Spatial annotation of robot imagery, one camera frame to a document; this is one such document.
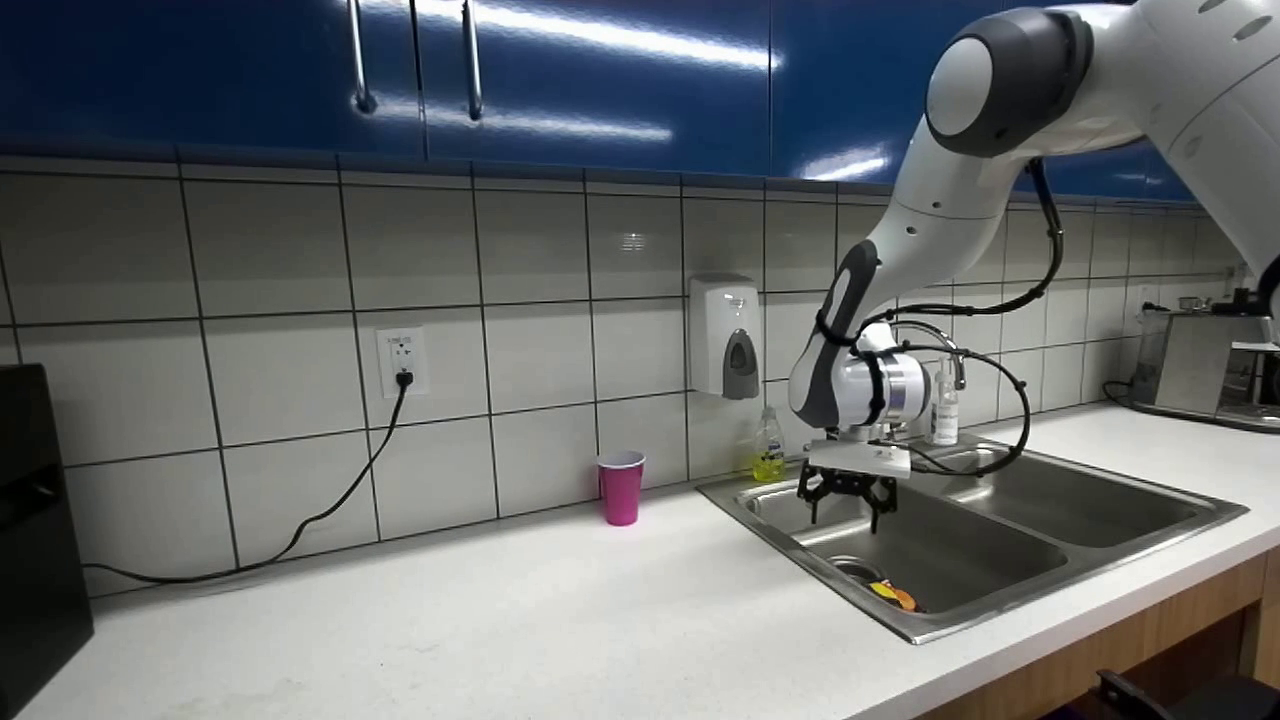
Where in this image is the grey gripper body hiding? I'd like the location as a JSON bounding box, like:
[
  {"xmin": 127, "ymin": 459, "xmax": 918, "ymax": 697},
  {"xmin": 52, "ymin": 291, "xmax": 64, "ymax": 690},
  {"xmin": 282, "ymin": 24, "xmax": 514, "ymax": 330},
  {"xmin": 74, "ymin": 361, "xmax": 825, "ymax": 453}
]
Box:
[{"xmin": 804, "ymin": 431, "xmax": 922, "ymax": 484}]

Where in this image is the black chip packet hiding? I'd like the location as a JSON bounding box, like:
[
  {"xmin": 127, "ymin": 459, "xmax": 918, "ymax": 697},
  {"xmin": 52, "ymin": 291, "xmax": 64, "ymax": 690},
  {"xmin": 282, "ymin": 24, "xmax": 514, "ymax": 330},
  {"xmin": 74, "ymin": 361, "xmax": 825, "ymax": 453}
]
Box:
[{"xmin": 853, "ymin": 565, "xmax": 930, "ymax": 616}]

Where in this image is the stainless steel double sink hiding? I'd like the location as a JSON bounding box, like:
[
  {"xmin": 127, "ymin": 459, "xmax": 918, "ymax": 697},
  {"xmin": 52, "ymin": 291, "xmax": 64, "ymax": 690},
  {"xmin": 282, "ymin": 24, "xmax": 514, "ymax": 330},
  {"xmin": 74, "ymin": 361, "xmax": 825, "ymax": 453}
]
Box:
[{"xmin": 695, "ymin": 434, "xmax": 1252, "ymax": 648}]

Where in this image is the yellow-green dish soap bottle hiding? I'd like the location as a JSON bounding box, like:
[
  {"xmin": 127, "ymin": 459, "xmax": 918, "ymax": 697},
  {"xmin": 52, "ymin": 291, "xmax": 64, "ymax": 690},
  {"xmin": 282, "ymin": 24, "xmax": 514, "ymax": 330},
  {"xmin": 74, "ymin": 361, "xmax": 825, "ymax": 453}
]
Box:
[{"xmin": 735, "ymin": 401, "xmax": 792, "ymax": 488}]

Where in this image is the small white bottle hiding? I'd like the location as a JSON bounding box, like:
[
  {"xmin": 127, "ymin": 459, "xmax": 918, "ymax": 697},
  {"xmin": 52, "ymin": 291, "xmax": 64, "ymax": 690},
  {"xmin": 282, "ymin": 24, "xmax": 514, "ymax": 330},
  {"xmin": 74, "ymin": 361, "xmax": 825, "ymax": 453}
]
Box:
[{"xmin": 930, "ymin": 357, "xmax": 969, "ymax": 453}]

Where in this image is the pink plastic cup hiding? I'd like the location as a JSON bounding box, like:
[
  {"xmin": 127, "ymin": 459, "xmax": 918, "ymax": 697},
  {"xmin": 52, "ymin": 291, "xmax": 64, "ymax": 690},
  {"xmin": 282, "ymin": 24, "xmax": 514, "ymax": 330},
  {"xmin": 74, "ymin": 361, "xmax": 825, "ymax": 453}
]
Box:
[{"xmin": 591, "ymin": 447, "xmax": 651, "ymax": 531}]

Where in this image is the wooden lower cabinet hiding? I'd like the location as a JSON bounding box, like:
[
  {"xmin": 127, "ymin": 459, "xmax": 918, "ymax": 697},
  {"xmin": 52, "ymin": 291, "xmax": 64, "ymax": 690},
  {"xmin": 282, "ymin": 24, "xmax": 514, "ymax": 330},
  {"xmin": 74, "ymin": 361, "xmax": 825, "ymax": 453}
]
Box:
[{"xmin": 918, "ymin": 547, "xmax": 1280, "ymax": 720}]

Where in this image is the silver metal appliance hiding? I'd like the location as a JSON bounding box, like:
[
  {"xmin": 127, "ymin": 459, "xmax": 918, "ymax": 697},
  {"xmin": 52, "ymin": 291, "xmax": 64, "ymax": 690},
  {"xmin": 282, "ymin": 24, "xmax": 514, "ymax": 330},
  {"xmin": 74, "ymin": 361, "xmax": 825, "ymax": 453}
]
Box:
[{"xmin": 1104, "ymin": 296, "xmax": 1280, "ymax": 431}]

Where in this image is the blue upper cabinet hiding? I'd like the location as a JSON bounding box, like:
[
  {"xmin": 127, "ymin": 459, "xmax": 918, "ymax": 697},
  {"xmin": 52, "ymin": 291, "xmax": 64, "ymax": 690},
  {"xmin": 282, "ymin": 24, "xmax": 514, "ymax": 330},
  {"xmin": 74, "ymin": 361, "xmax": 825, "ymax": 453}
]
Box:
[{"xmin": 0, "ymin": 0, "xmax": 1204, "ymax": 202}]

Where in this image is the white wall soap dispenser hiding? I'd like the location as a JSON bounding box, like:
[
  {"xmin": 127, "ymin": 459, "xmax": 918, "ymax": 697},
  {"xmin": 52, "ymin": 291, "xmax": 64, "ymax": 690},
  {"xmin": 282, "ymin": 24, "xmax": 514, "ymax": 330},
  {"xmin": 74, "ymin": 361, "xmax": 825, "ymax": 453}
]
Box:
[{"xmin": 687, "ymin": 270, "xmax": 769, "ymax": 402}]

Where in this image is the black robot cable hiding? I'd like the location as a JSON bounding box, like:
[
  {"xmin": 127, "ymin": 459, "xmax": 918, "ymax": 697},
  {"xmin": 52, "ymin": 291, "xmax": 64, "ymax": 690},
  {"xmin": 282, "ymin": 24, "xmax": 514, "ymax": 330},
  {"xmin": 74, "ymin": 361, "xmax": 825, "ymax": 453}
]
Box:
[{"xmin": 853, "ymin": 156, "xmax": 1074, "ymax": 484}]

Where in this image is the black power cable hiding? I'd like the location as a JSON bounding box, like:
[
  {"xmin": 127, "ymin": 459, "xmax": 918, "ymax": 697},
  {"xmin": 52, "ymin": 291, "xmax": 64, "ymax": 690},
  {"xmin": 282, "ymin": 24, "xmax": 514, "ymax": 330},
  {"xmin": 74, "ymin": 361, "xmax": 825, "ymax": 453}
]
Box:
[{"xmin": 80, "ymin": 371, "xmax": 419, "ymax": 593}]

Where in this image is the white wall power outlet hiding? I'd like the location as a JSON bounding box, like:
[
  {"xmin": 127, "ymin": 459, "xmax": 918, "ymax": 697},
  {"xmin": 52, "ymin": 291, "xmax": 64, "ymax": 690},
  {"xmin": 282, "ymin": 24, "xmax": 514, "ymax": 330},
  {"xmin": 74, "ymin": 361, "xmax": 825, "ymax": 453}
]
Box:
[{"xmin": 377, "ymin": 326, "xmax": 432, "ymax": 393}]

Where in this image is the silver cabinet door handle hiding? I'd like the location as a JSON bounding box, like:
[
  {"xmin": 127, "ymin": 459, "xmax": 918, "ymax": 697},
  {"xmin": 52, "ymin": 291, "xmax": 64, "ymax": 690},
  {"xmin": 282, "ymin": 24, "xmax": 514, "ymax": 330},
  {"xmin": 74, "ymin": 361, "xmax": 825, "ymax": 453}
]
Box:
[
  {"xmin": 456, "ymin": 0, "xmax": 489, "ymax": 123},
  {"xmin": 346, "ymin": 0, "xmax": 381, "ymax": 116}
]

